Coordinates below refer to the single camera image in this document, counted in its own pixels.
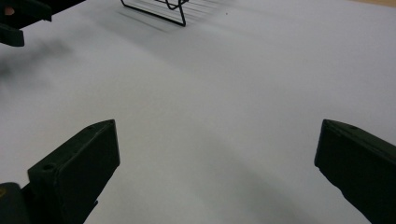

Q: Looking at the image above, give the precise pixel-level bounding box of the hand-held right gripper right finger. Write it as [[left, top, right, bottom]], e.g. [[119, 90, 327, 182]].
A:
[[314, 119, 396, 224]]

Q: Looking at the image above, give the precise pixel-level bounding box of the white table mat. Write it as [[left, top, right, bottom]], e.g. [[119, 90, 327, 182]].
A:
[[0, 0, 396, 224]]

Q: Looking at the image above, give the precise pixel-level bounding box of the black wire rack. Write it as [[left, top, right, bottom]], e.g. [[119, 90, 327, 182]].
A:
[[120, 0, 191, 28]]

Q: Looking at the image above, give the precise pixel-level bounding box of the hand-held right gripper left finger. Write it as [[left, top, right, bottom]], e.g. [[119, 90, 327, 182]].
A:
[[21, 119, 121, 224]]

